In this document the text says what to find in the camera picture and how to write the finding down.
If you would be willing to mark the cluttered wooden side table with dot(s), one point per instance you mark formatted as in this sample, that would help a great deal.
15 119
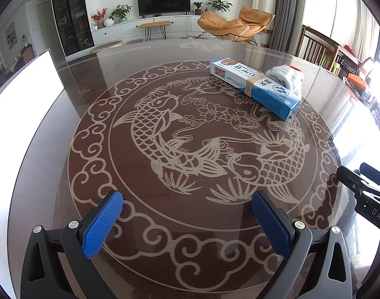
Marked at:
373 99

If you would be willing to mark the grey curtain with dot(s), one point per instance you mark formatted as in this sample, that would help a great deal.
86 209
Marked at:
288 12

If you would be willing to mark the orange lounge chair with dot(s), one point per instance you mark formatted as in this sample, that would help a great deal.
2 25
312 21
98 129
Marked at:
230 25

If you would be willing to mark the small potted plant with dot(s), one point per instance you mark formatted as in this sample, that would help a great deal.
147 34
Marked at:
197 7

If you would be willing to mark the black television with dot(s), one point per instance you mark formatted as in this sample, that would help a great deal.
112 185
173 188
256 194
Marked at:
163 1

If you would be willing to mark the white storage box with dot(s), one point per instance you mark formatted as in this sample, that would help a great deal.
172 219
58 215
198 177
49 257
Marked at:
22 99

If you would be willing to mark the orange box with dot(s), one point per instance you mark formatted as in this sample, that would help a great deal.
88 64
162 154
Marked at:
357 81

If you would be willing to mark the covered standing air conditioner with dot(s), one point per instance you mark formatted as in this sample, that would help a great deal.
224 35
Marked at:
264 6

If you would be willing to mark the round white vase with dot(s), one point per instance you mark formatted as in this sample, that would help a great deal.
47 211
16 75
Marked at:
108 22

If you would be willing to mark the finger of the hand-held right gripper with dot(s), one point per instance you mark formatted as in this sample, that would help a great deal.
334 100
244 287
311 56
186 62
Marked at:
348 176
375 177

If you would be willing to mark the blue white ointment box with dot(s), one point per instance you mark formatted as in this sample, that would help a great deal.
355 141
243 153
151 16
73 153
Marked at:
264 93

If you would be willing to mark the red flower arrangement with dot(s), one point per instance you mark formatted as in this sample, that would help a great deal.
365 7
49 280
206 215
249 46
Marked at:
99 17

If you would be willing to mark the bushy green potted plant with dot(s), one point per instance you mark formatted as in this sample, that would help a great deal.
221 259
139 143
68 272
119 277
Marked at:
120 11

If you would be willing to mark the purple round rug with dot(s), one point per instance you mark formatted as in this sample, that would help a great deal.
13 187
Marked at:
191 38

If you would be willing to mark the wooden bench with hairpin legs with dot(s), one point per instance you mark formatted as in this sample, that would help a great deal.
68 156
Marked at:
154 24

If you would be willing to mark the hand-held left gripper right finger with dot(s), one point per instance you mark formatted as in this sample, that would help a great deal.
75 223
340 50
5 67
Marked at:
272 224

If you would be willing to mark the grey knit glove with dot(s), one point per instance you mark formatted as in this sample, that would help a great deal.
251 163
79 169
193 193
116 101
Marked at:
286 76

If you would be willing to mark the small dark floor mat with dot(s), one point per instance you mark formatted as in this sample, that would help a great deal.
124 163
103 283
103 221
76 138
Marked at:
134 41

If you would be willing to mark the dark glass display cabinet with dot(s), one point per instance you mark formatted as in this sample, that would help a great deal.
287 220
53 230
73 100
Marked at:
71 12

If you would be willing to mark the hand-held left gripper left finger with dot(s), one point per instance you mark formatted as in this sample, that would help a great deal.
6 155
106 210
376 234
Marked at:
102 224

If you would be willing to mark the large leafy potted plant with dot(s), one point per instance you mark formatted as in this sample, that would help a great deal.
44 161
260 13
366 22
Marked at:
218 4

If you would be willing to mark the white television cabinet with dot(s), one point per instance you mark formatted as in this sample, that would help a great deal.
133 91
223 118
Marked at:
127 31

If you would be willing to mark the wall painting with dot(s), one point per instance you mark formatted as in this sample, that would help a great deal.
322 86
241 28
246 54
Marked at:
10 35

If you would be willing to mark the wooden chair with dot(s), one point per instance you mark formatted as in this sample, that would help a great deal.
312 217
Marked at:
316 46

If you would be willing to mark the wooden dining set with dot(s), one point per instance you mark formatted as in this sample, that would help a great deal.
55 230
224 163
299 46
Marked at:
25 53

